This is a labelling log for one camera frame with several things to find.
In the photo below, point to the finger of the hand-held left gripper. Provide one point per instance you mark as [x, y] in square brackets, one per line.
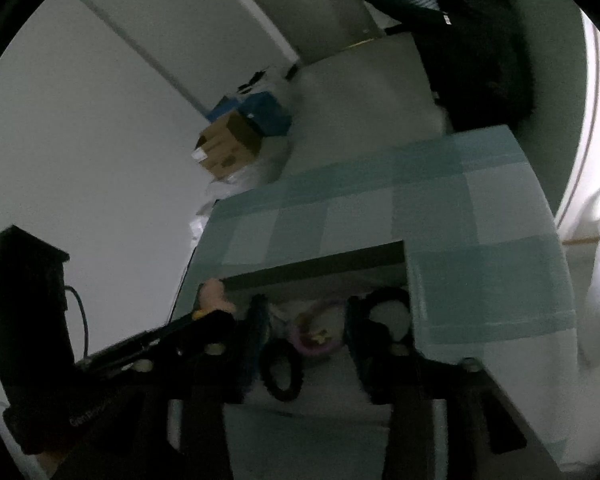
[170, 332]

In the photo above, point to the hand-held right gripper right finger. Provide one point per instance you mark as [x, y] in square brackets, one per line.
[357, 345]

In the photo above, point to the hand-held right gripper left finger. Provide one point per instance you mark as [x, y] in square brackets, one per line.
[252, 350]

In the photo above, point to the peach pink hair ornament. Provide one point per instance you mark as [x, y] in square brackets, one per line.
[212, 295]

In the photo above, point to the grey cardboard box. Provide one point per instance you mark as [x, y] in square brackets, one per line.
[320, 270]

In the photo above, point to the white crumpled floor bag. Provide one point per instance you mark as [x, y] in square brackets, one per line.
[203, 225]

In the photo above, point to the teal checkered tablecloth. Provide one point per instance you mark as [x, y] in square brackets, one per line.
[480, 285]

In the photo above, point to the brown cardboard box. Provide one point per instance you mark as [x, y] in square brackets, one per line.
[227, 147]

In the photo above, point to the blue storage box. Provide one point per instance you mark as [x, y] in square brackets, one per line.
[265, 112]

